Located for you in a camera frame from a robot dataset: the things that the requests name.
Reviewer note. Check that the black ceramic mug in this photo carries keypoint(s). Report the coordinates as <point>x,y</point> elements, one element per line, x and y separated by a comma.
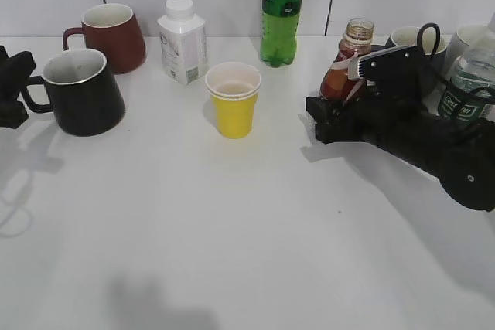
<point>82,91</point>

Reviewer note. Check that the dark grey mug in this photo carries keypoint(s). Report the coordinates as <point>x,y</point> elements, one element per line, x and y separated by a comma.
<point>407,36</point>

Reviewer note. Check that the brown Nescafe coffee bottle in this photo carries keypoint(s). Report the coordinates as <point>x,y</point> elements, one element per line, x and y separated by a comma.
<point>356,41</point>

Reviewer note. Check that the maroon ceramic mug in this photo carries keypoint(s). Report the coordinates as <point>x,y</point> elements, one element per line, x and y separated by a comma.
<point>112,29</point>

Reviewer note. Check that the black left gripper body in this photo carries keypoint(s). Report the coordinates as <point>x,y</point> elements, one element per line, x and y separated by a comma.
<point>15,73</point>

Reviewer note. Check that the white capped milk bottle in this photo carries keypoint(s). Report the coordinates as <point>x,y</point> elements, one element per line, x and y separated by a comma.
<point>183,42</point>

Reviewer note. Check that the green soda bottle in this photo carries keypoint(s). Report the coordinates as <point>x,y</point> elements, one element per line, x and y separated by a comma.
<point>280,20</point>

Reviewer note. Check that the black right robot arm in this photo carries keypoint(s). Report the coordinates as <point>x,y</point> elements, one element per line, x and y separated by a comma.
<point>462,159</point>

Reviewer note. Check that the yellow paper cup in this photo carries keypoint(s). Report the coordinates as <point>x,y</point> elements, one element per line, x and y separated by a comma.
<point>233,88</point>

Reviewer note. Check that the white ceramic mug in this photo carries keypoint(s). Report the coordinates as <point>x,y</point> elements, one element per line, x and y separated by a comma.
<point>460,41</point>

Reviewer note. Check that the Cestbon water bottle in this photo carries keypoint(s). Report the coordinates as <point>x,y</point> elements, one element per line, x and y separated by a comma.
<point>472,77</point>

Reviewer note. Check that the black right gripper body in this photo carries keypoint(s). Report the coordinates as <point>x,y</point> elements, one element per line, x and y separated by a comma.
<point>336,121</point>

